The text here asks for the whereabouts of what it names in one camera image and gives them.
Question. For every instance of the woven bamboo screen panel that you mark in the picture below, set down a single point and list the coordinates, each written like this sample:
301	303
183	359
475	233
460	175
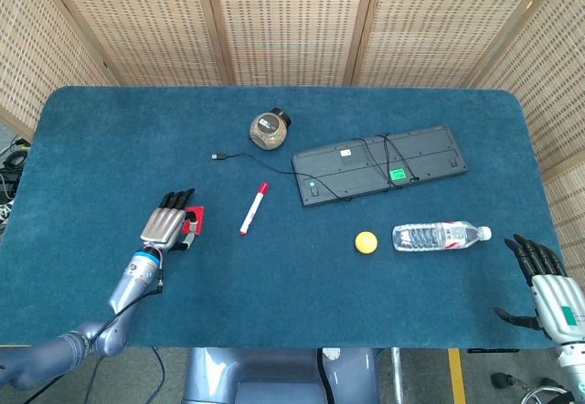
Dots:
27	56
292	24
562	102
457	24
137	24

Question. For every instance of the black keyboard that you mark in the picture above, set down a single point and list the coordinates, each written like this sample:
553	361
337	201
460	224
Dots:
434	152

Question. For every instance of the yellow floor tape strip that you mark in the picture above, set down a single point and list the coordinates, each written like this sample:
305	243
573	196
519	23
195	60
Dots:
457	376

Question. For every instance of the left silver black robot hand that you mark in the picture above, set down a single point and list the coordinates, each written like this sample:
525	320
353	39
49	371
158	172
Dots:
160	228

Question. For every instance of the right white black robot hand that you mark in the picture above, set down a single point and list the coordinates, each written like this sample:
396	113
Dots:
555	303

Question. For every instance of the round glass jar black lid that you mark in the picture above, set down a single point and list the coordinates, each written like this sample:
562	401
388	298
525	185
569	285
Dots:
269	132

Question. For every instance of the black caster chair base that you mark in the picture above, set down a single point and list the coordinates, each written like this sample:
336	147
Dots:
500	380

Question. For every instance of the grey-blue robot torso base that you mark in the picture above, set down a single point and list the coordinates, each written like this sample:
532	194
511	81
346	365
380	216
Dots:
215	372

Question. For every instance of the yellow ball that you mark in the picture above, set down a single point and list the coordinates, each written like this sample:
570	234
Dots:
366	242

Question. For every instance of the blue felt table cover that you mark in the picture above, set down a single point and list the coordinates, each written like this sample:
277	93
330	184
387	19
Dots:
137	148

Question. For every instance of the clear plastic water bottle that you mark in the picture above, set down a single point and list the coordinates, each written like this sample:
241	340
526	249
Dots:
425	237

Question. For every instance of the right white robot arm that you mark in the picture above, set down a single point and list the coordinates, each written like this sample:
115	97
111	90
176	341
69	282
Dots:
573	372

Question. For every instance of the red rectangular card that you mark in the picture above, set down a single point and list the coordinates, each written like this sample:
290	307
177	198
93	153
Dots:
199	210

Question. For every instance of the red white marker pen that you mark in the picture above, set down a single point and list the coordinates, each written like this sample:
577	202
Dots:
254	209

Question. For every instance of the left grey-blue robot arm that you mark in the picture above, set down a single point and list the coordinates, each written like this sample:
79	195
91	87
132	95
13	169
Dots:
128	285

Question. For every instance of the metal table leg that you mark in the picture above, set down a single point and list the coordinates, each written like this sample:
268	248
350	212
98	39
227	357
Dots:
396	376

